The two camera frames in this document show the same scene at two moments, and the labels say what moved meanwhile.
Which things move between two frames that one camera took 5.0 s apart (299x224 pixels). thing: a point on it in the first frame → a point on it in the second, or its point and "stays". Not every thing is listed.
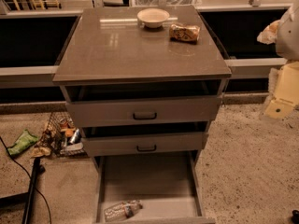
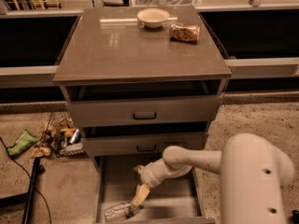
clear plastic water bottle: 121,211 stays
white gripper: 289,37 → 149,176
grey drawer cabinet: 145,83 stays
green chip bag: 24,142 stays
